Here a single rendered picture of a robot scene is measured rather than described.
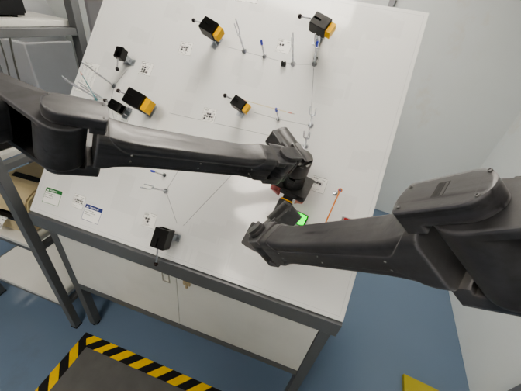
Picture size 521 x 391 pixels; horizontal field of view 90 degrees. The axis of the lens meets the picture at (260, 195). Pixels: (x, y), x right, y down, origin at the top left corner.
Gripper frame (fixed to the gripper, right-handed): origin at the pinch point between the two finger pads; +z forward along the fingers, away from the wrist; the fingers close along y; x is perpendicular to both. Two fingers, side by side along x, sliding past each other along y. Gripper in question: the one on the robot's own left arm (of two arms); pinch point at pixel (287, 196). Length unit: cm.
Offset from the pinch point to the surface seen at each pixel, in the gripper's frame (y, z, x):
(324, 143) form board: -2.5, -2.7, -22.4
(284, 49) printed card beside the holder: 24, -13, -45
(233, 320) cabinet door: -1, 45, 35
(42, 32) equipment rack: 100, -10, -10
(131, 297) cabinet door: 45, 61, 48
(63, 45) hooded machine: 339, 145, -132
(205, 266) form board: 14.6, 20.1, 26.3
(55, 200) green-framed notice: 77, 23, 32
